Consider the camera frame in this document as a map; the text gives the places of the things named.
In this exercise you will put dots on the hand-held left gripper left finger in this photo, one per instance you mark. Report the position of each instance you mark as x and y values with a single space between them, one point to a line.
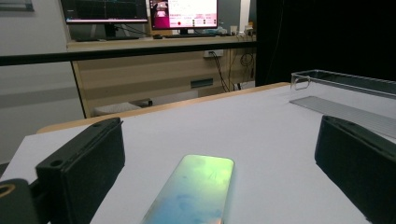
81 161

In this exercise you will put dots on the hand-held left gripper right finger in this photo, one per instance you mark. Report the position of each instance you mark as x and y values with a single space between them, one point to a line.
358 161

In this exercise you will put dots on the clear acrylic tray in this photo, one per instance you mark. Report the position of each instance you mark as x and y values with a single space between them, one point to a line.
342 105

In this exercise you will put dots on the wooden office desk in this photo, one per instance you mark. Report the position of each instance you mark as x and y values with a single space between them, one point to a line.
140 74

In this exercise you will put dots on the black keyboard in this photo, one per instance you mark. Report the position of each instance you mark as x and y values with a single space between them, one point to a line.
190 35
107 39

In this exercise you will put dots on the black curtain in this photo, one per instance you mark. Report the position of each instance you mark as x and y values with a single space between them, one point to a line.
327 34

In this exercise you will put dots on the black computer mouse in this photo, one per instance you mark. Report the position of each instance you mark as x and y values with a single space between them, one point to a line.
158 36

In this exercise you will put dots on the dark-screen computer monitor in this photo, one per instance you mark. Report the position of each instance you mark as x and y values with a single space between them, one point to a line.
104 9

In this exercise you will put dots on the white power outlet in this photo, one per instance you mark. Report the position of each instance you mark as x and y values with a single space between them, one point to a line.
214 53

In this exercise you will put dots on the white desktop adapters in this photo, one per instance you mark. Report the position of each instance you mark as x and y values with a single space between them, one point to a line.
244 30

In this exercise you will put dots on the pink-screen computer monitor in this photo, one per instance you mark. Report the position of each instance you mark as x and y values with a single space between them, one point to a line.
186 12

